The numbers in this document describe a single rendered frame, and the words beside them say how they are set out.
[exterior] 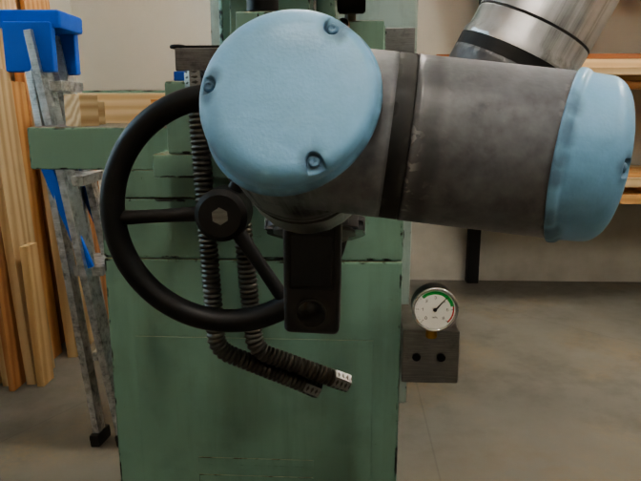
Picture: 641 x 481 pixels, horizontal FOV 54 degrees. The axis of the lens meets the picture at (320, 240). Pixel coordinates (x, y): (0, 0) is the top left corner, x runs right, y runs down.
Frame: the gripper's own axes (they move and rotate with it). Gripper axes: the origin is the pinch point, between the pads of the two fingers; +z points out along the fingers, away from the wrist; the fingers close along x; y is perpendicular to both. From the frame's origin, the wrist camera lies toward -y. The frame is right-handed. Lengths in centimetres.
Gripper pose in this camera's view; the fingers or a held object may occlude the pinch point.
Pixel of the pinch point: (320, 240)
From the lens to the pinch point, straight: 65.6
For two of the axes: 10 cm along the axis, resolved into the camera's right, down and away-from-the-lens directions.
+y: 0.2, -9.9, 1.4
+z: 0.5, 1.4, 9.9
